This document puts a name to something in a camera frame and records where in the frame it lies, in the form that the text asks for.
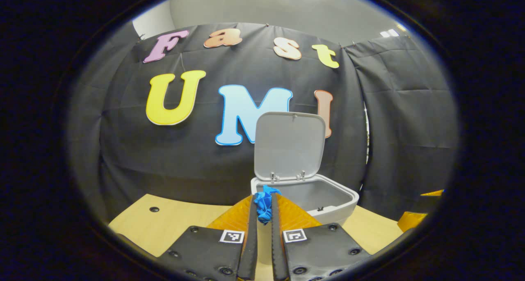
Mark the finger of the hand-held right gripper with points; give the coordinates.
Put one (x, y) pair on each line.
(434, 193)
(411, 221)

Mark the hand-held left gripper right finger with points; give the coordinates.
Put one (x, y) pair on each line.
(278, 248)

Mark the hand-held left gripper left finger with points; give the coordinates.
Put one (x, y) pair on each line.
(251, 248)

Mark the blue paper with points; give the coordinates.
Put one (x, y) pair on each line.
(264, 205)

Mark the white desktop garbage bin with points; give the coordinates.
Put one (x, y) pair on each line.
(289, 145)

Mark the wooden desktop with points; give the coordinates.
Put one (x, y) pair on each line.
(164, 227)

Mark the small ceiling light panel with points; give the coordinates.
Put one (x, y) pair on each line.
(389, 33)

